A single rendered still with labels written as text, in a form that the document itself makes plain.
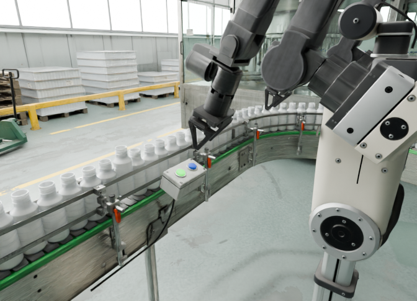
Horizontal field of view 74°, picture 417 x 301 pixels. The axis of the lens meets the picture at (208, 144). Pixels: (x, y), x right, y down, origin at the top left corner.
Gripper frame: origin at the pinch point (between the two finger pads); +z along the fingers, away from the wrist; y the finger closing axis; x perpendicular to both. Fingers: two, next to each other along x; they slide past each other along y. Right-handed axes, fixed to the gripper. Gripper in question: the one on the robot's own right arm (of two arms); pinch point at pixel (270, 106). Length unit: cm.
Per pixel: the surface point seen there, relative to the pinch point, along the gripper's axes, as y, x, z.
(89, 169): 57, -23, 25
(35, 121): -115, -422, 312
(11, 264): 82, -13, 36
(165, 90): -501, -464, 324
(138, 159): 40, -20, 26
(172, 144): 23.3, -20.4, 25.2
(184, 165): 31.8, -7.4, 21.9
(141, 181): 41, -16, 33
